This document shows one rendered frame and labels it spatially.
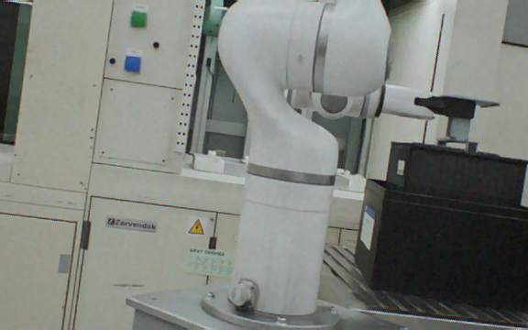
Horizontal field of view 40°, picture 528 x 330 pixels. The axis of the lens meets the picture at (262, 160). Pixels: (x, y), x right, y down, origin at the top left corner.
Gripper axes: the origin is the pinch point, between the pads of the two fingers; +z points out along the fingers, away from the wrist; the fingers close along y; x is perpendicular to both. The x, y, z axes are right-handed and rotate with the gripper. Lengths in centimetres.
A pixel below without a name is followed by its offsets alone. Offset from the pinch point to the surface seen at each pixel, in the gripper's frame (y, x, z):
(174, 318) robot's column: 46, -34, -43
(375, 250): 12.4, -26.7, -13.7
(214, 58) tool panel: -112, 12, -57
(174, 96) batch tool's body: -28, -5, -57
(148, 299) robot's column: 41, -34, -47
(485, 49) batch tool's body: -31.9, 16.3, 11.3
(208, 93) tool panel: -112, 0, -57
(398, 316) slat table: 28.4, -33.8, -11.5
